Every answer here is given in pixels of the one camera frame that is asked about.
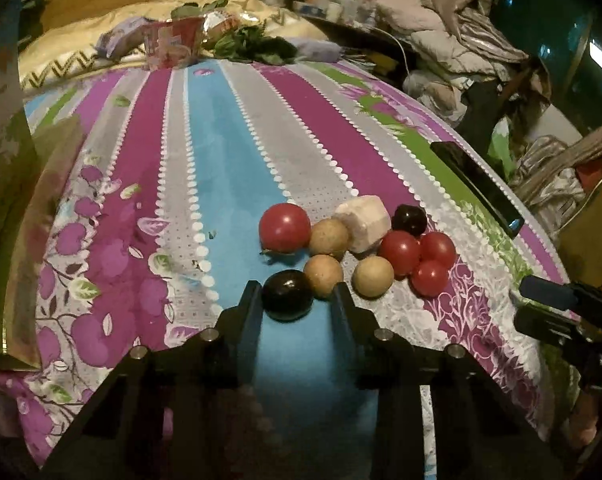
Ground black phone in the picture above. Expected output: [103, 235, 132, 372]
[430, 141, 525, 239]

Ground green plastic bag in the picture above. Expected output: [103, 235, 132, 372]
[488, 117, 518, 176]

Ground dark window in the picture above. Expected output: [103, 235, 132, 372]
[491, 0, 602, 131]

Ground large red tomato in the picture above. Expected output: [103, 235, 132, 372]
[258, 202, 313, 254]

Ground red cherry tomato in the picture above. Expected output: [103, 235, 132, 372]
[411, 260, 450, 297]
[419, 231, 456, 268]
[379, 230, 422, 277]

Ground pink packet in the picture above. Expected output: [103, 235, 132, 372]
[144, 16, 204, 70]

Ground pile of clothes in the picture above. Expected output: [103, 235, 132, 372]
[376, 0, 552, 126]

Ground silver snack bag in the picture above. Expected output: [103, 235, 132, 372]
[201, 9, 262, 43]

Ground person's right forearm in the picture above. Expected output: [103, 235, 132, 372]
[568, 387, 602, 456]

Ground white peeled chunk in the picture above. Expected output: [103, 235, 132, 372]
[333, 196, 392, 254]

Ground striped grey cloth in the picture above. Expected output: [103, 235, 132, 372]
[511, 135, 588, 211]

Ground purple white packet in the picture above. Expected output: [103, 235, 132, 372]
[96, 16, 154, 58]

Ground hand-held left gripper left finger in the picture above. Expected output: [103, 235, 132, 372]
[38, 280, 282, 480]

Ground tan longan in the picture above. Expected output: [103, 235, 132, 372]
[303, 254, 344, 298]
[352, 256, 395, 299]
[308, 218, 351, 257]

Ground dark plum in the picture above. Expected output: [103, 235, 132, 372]
[392, 204, 428, 237]
[261, 269, 314, 322]

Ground white cable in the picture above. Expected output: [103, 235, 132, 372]
[376, 27, 413, 77]

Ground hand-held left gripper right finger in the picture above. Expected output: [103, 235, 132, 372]
[331, 282, 569, 480]

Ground cream patterned pillow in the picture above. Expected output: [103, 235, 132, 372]
[18, 0, 327, 91]

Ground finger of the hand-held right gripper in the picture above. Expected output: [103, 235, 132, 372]
[519, 275, 602, 322]
[512, 304, 602, 361]

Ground leafy greens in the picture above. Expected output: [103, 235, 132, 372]
[213, 25, 299, 66]

